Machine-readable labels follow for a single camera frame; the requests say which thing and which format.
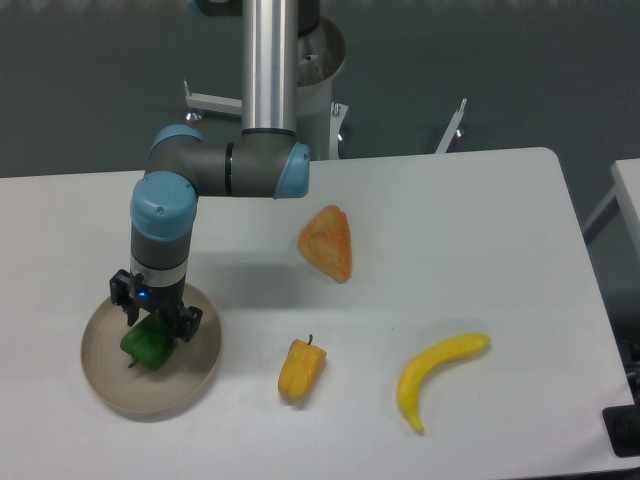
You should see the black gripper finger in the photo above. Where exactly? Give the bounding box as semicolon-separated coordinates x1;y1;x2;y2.
109;269;142;325
172;306;203;342

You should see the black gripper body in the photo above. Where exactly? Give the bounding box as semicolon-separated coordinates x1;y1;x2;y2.
129;273;185;320

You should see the green bell pepper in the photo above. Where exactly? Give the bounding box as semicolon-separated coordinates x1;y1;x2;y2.
120;314;175;371

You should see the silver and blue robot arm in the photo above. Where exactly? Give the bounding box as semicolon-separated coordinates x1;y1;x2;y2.
109;1;311;342

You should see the beige round plate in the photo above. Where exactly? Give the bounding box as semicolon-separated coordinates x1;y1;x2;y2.
81;284;222;421

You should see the yellow bell pepper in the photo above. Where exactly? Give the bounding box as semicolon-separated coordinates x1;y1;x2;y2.
277;335;327;403

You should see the orange triangular bread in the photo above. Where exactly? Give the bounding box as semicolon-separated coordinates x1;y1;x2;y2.
297;205;352;284

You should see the yellow banana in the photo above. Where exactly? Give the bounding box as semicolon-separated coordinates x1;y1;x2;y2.
396;332;491;435

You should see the black device at table edge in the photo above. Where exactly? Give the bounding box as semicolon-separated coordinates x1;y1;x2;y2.
602;405;639;458

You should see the white side table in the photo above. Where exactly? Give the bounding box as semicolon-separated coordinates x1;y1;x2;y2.
611;159;640;242

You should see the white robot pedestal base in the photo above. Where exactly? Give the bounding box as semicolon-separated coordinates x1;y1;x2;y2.
183;16;467;160

